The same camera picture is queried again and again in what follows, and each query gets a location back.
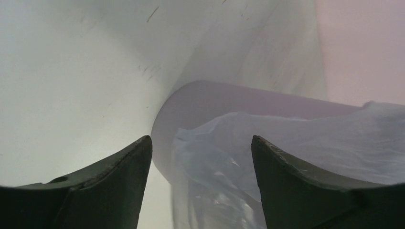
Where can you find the blue plastic trash bag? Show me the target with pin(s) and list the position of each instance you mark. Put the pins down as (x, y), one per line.
(244, 171)

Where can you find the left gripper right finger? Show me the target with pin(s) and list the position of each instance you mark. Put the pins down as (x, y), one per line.
(296, 194)

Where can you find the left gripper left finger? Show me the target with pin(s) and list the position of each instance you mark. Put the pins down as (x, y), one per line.
(107, 194)

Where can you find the grey plastic trash bin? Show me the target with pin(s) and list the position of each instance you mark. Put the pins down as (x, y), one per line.
(199, 102)

